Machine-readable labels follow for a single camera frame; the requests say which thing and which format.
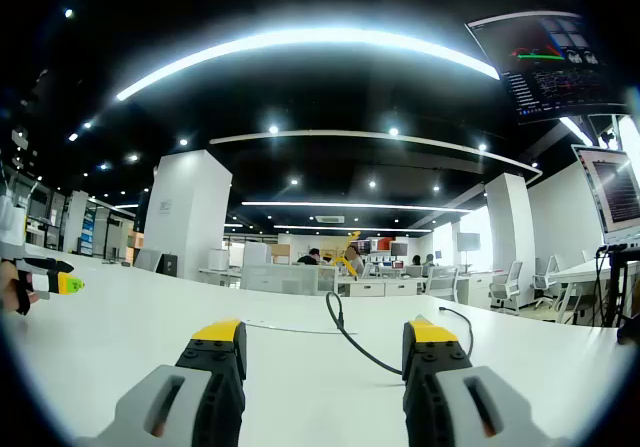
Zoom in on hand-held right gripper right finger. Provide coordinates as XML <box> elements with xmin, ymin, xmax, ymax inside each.
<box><xmin>402</xmin><ymin>315</ymin><xmax>571</xmax><ymax>447</ymax></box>

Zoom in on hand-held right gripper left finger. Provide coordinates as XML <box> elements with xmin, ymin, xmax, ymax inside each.
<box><xmin>74</xmin><ymin>319</ymin><xmax>249</xmax><ymax>447</ymax></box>

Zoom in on black USB data cable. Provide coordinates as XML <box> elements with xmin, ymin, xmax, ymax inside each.
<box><xmin>325</xmin><ymin>290</ymin><xmax>475</xmax><ymax>376</ymax></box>

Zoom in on white desk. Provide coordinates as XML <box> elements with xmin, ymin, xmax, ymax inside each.
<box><xmin>0</xmin><ymin>249</ymin><xmax>640</xmax><ymax>447</ymax></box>

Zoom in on person's left hand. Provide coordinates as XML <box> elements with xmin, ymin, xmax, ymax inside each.
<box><xmin>0</xmin><ymin>259</ymin><xmax>41</xmax><ymax>316</ymax></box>

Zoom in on blue standing banner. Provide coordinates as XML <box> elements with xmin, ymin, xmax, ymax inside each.
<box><xmin>79</xmin><ymin>216</ymin><xmax>97</xmax><ymax>258</ymax></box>

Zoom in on grey chair back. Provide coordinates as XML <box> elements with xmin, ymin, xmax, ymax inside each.
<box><xmin>133</xmin><ymin>248</ymin><xmax>162</xmax><ymax>273</ymax></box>

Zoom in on black box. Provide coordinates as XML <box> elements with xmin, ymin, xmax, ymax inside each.
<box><xmin>156</xmin><ymin>252</ymin><xmax>180</xmax><ymax>276</ymax></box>

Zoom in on white office chair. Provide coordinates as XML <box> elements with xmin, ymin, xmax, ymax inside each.
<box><xmin>531</xmin><ymin>254</ymin><xmax>562</xmax><ymax>309</ymax></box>
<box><xmin>488</xmin><ymin>260</ymin><xmax>525</xmax><ymax>316</ymax></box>

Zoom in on small white appliance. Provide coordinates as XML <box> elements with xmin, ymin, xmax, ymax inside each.
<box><xmin>207</xmin><ymin>248</ymin><xmax>232</xmax><ymax>271</ymax></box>

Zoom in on tall white appliance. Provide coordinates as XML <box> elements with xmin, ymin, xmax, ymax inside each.
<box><xmin>242</xmin><ymin>242</ymin><xmax>272</xmax><ymax>269</ymax></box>

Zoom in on display on floor stand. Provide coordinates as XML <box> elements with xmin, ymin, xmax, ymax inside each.
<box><xmin>456</xmin><ymin>231</ymin><xmax>482</xmax><ymax>270</ymax></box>

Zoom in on straight ceiling light strip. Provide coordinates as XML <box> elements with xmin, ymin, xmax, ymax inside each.
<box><xmin>241</xmin><ymin>200</ymin><xmax>472</xmax><ymax>214</ymax></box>

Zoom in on curved ceiling light strip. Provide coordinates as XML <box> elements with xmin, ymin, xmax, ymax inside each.
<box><xmin>115</xmin><ymin>26</ymin><xmax>501</xmax><ymax>103</ymax></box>

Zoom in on hanging dark monitor screen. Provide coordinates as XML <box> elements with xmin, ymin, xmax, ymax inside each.
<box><xmin>464</xmin><ymin>10</ymin><xmax>632</xmax><ymax>126</ymax></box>

